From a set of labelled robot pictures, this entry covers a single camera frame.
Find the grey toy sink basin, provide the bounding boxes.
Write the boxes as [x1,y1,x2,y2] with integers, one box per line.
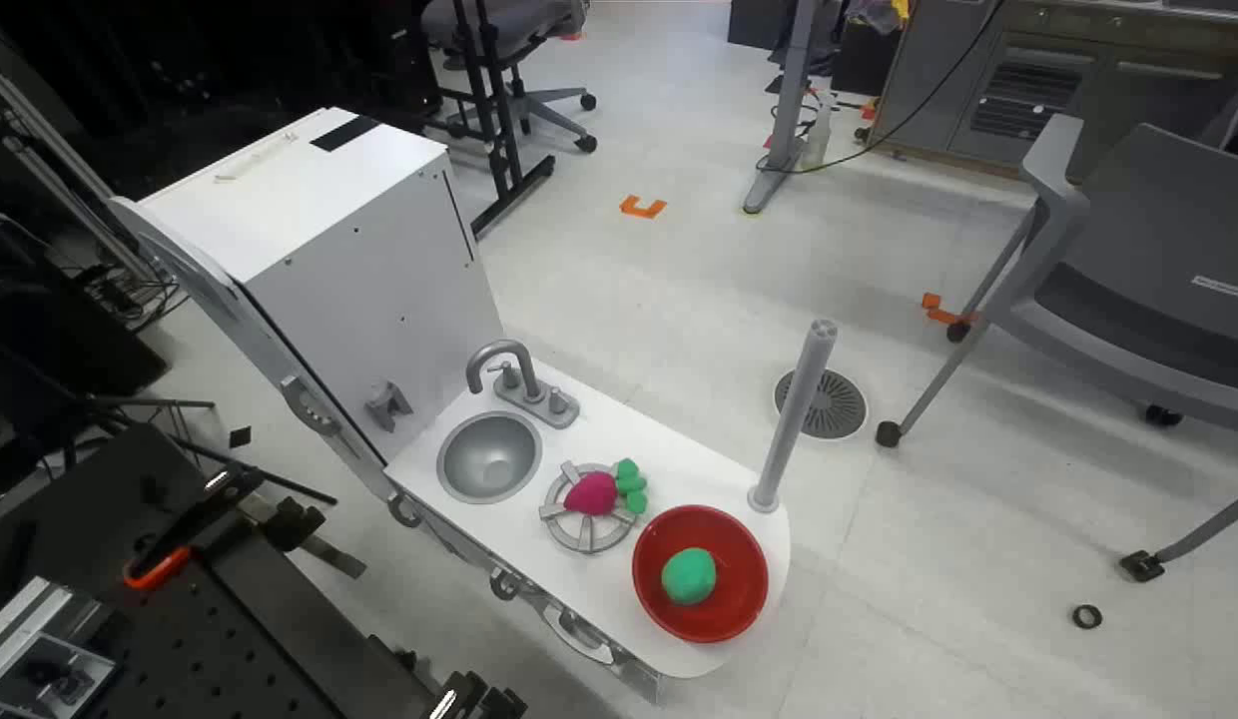
[434,412,538,501]

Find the green ball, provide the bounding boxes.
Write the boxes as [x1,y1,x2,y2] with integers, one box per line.
[659,548,720,607]

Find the orange handled clamp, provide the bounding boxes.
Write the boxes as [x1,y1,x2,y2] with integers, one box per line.
[121,495,233,596]

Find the grey toy faucet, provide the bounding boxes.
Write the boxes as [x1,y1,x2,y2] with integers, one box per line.
[462,338,579,431]

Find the grey metal cabinet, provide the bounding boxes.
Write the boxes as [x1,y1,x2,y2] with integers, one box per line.
[869,0,1238,171]

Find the grey toy stove burner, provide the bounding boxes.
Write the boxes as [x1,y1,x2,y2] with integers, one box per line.
[538,463,644,553]

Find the red bowl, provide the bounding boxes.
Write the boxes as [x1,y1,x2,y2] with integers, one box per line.
[629,501,769,646]

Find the grey upright pole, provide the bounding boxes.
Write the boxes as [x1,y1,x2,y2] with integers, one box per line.
[748,320,840,515]

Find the white toy kitchen set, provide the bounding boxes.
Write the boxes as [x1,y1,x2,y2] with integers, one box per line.
[116,106,791,678]

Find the black rolling chair base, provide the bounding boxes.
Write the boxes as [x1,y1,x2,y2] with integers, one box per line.
[418,0,600,152]

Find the grey desk leg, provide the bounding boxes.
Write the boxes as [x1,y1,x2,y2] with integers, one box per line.
[744,0,826,215]

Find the round floor drain cover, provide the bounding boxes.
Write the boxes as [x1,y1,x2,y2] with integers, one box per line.
[804,371,866,439]

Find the black perforated mounting table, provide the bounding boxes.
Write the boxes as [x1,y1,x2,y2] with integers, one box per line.
[0,431,434,719]

